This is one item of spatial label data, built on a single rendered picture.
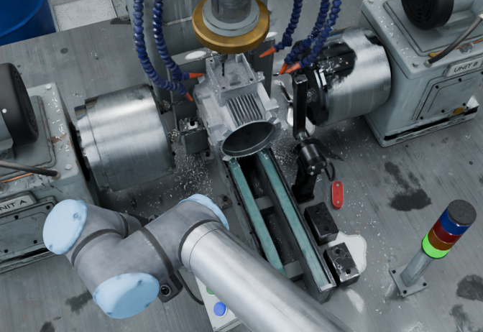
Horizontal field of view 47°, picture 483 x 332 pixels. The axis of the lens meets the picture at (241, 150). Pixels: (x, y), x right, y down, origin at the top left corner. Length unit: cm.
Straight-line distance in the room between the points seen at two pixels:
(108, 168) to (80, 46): 76
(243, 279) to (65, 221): 33
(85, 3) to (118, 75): 93
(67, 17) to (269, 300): 221
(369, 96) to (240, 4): 48
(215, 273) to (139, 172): 64
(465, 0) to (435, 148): 51
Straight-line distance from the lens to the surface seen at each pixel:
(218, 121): 145
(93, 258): 90
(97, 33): 208
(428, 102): 167
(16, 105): 123
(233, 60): 152
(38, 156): 135
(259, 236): 146
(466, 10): 159
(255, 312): 74
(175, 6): 151
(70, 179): 133
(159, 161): 139
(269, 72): 163
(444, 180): 179
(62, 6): 283
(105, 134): 136
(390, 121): 169
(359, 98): 152
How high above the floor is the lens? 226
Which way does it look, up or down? 58 degrees down
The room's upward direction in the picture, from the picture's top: 2 degrees clockwise
